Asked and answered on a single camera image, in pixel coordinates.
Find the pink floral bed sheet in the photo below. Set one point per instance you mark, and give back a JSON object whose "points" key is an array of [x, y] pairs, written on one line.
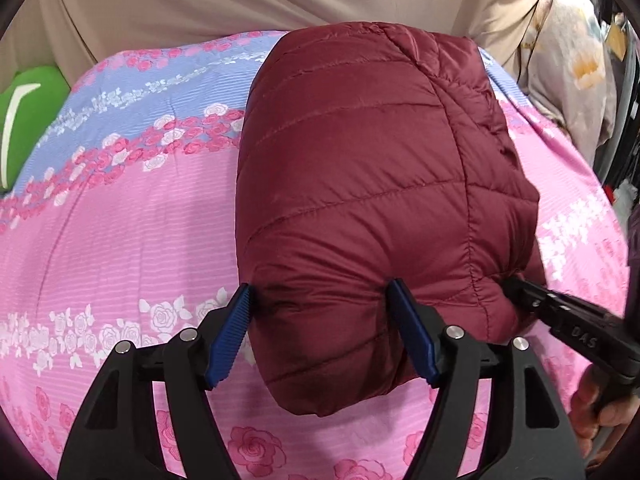
{"points": [[121, 226]]}

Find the beige curtain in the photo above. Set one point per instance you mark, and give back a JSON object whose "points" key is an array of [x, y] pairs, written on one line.
{"points": [[77, 34]]}

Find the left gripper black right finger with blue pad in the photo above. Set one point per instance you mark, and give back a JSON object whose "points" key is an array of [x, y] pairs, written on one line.
{"points": [[528, 435]]}

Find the person's right hand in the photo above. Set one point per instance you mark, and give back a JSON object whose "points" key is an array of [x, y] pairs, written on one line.
{"points": [[587, 420]]}

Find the grey floral fabric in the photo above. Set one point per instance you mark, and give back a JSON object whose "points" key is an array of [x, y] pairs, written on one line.
{"points": [[566, 72]]}

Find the green pillow white stripe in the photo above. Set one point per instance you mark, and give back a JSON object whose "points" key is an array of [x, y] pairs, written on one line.
{"points": [[28, 106]]}

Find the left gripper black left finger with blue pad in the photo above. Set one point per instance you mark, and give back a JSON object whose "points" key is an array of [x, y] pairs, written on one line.
{"points": [[115, 433]]}

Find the maroon quilted puffer jacket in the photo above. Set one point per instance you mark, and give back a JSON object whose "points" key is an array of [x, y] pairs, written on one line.
{"points": [[369, 152]]}

